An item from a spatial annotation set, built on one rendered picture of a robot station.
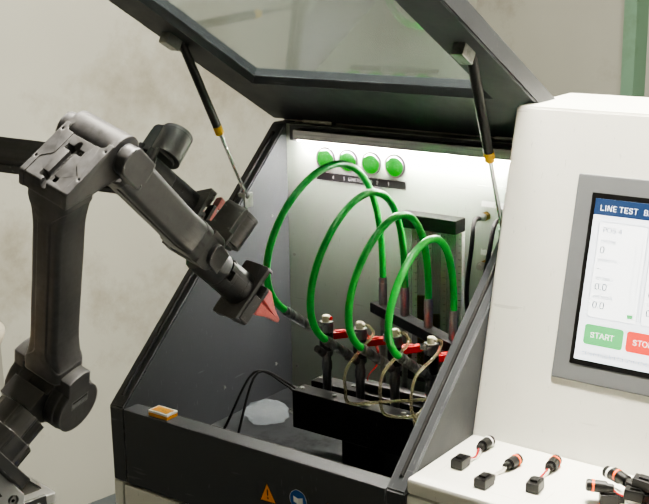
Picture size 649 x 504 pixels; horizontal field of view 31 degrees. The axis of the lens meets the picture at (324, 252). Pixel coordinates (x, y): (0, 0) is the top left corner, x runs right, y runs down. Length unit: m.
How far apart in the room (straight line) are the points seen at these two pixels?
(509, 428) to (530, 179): 0.44
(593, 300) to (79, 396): 0.87
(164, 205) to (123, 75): 2.32
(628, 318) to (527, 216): 0.25
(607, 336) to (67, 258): 0.94
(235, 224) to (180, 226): 0.18
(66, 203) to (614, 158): 0.98
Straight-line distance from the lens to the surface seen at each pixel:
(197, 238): 1.71
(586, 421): 2.02
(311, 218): 2.60
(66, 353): 1.58
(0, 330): 1.72
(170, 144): 1.99
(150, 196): 1.55
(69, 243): 1.45
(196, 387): 2.49
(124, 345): 4.05
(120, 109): 3.89
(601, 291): 1.99
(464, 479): 1.94
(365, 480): 2.00
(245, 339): 2.59
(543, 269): 2.04
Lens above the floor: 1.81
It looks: 14 degrees down
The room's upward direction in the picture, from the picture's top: 1 degrees counter-clockwise
